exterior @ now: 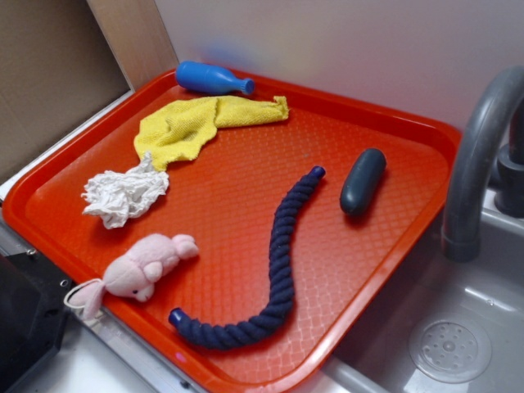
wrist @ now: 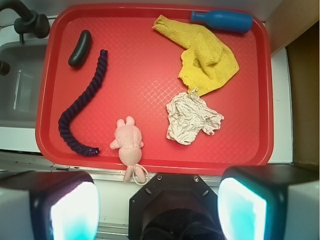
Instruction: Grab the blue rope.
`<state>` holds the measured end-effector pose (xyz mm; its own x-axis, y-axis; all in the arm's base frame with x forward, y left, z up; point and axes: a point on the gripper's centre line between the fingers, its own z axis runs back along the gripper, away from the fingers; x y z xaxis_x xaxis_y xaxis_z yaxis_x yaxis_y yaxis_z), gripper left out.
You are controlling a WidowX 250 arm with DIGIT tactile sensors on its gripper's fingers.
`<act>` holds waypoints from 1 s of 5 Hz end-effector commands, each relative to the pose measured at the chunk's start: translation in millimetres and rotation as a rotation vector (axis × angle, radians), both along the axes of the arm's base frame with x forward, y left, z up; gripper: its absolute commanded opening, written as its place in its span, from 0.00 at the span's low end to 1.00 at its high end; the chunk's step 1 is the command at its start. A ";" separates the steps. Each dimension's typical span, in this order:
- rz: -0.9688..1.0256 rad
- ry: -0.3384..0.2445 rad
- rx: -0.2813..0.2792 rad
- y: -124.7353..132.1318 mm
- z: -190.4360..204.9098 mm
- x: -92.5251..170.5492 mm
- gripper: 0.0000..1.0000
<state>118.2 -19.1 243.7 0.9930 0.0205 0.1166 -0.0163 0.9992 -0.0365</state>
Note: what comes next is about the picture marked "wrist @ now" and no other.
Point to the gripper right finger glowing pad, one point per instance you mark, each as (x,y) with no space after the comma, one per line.
(269,202)

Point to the yellow knitted cloth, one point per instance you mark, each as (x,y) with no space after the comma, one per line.
(207,63)

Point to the grey sink basin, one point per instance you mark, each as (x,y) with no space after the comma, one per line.
(20,88)

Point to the red plastic tray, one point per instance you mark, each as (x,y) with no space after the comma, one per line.
(141,79)

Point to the blue plastic bottle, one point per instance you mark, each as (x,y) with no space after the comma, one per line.
(224,20)

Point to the brown cardboard box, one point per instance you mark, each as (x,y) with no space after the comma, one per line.
(303,60)

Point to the dark green toy cucumber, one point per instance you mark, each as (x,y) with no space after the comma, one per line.
(81,50)

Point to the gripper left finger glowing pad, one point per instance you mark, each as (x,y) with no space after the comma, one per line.
(57,205)

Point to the black faucet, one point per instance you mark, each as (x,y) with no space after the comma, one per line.
(29,21)

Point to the crumpled white paper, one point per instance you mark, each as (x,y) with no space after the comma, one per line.
(188,114)

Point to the pink plush bunny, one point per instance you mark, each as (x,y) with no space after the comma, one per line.
(128,141)

